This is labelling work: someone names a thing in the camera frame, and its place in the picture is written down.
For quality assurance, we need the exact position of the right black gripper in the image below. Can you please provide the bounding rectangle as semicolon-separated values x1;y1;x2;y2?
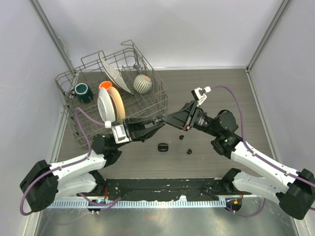
160;100;220;137

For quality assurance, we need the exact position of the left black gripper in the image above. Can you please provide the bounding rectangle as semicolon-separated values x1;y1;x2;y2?
114;117;164;149

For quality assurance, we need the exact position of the dusty black oval case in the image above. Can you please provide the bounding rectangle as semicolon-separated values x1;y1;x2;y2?
151;116;163;125

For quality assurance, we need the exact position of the glossy black charging case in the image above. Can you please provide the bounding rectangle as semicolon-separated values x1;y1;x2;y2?
157;143;169;152

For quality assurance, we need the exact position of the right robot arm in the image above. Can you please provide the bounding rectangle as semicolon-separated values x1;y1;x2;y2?
161;101;315;220

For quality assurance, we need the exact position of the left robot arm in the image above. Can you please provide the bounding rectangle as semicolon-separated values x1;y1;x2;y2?
20;116;165;216

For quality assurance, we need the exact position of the beige round plate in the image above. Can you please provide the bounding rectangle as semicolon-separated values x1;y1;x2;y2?
108;87;126;123

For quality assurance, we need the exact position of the white round plate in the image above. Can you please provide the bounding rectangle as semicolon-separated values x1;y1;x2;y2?
97;88;116;122

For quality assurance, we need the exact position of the striped ceramic bowl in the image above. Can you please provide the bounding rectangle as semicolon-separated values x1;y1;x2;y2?
133;74;153;94

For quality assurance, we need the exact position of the orange cup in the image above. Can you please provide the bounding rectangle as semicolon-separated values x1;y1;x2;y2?
98;81;113;90

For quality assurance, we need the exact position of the grey tilted plate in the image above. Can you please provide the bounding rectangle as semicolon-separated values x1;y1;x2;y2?
98;53;134;95

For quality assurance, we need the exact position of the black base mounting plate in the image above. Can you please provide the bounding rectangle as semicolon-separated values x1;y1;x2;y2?
97;178;240;202

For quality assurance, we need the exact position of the dark green mug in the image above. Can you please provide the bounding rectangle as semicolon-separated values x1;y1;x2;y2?
70;83;94;104

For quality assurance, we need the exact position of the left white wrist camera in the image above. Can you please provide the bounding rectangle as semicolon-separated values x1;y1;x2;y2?
104;121;131;144

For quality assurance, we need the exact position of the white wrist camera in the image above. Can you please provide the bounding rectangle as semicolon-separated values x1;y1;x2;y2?
191;86;211;107
104;121;131;144

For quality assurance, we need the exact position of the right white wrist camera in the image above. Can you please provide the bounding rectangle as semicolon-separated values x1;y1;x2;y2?
191;86;211;107

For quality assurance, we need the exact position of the grey wire dish rack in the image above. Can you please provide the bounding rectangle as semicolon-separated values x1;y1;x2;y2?
55;40;168;148

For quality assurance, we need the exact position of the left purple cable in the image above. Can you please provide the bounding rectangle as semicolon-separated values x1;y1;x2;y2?
19;107;109;216

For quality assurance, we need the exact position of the purple cable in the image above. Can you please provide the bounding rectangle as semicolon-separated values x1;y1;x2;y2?
19;107;109;216
209;85;315;217

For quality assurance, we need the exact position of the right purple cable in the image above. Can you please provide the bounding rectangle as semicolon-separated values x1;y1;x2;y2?
209;85;315;217

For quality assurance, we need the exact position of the white slotted cable duct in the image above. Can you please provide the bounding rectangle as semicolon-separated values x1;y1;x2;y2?
47;197;226;209

